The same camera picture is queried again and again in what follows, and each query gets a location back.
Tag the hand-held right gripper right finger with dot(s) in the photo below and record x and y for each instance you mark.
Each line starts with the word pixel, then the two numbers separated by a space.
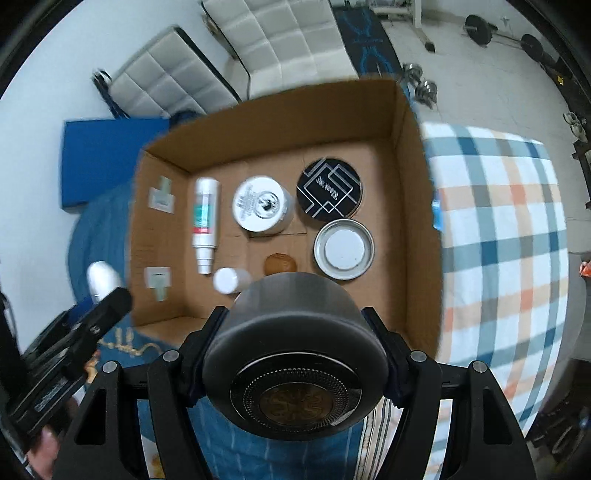
pixel 399 364

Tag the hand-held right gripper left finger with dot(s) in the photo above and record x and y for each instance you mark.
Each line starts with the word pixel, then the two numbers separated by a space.
pixel 198 350

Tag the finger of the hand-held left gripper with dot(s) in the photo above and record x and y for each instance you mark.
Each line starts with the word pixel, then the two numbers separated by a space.
pixel 108 309
pixel 74 314

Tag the small white round case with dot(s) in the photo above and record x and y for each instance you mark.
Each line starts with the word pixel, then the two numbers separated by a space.
pixel 104 277

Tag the small white bottle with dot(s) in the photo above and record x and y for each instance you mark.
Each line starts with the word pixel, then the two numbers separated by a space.
pixel 228 280

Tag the round metal tin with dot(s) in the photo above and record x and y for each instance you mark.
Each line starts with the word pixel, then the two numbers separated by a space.
pixel 295 332

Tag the brown walnut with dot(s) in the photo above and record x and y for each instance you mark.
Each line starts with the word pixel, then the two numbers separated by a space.
pixel 279 264

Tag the round metal tin lid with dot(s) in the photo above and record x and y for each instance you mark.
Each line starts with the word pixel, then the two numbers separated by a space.
pixel 344 249

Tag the white spray bottle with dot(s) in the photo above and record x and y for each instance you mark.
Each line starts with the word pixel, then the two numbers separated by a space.
pixel 205 217

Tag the white round jar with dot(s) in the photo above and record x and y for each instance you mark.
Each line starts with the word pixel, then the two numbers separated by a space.
pixel 261 205

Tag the black round compact case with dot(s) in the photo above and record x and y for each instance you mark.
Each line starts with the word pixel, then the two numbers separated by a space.
pixel 328 189

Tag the cardboard box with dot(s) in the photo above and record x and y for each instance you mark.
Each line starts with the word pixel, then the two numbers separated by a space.
pixel 277 120

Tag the person's left hand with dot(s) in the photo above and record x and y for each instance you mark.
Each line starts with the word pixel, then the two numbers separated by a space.
pixel 44 454

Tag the blue striped blanket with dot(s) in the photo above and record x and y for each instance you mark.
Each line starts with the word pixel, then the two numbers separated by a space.
pixel 99 226

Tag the blue foam mat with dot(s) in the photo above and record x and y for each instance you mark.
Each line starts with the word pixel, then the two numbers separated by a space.
pixel 106 157

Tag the checked cloth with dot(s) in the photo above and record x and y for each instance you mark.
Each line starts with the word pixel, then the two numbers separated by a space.
pixel 498 230

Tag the orange patterned cloth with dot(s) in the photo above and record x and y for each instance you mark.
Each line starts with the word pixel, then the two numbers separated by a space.
pixel 586 268

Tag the white quilted floor chair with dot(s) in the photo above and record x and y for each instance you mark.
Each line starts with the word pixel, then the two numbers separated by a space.
pixel 286 41
pixel 161 78

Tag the chrome dumbbell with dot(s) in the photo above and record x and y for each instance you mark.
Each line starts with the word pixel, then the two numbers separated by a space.
pixel 427 92
pixel 411 74

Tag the dark wooden chair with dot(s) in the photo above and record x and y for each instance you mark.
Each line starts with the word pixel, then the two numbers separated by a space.
pixel 582 154

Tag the pair of white shoes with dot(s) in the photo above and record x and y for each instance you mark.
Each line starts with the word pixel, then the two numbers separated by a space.
pixel 574 122

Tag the short barbell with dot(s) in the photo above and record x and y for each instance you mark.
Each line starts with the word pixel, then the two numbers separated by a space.
pixel 480 28

